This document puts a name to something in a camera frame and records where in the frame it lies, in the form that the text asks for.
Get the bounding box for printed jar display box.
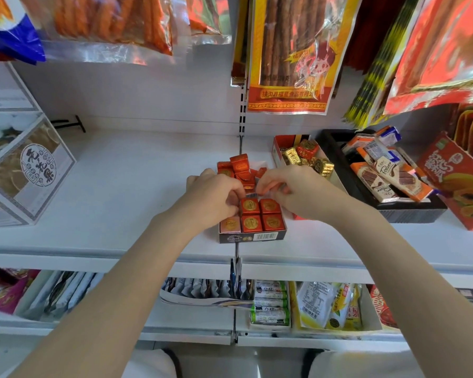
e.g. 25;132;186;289
0;60;77;228

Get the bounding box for clear bag of orange sticks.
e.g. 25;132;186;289
17;0;174;64

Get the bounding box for heap of gold candies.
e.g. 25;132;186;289
280;138;336;181

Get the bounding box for red Filer candy box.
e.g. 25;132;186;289
272;134;349;221

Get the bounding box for person's right forearm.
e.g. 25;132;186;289
338;204;473;378

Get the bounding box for person's left hand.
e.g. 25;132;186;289
149;168;247;240

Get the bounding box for person's left forearm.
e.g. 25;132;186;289
7;216;205;378

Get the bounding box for yellow black striped bags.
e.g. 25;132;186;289
343;0;423;130

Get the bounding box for wafer bar packets group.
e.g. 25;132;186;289
341;125;434;203

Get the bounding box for clear green print snack bag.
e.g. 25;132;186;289
185;0;233;46

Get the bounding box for white blue snack bag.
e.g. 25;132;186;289
0;0;47;66

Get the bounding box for person's right hand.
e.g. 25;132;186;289
255;165;369;229

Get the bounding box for yellow red bag brown sticks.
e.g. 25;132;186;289
246;0;365;116

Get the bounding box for black plastic tray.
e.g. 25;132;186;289
317;129;448;224

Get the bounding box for dark brown snack bag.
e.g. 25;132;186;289
230;0;255;87

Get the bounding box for stack of green white packets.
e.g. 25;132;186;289
249;280;292;330

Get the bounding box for pile of pink snack packets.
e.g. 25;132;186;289
0;268;40;314

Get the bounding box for dark red snack bag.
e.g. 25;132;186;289
343;0;407;74

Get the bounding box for red orange snack packets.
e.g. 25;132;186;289
368;285;399;329

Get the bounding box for black metal hook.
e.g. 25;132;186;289
51;115;87;133

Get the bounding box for cluster of red square candies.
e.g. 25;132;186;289
217;153;286;234

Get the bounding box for white box of red chocolates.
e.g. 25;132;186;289
218;159;287;245

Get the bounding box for red cardboard display box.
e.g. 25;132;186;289
416;131;473;232

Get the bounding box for white metal shelf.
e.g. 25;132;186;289
0;47;473;351

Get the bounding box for red orange snack bag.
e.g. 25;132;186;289
383;0;473;116

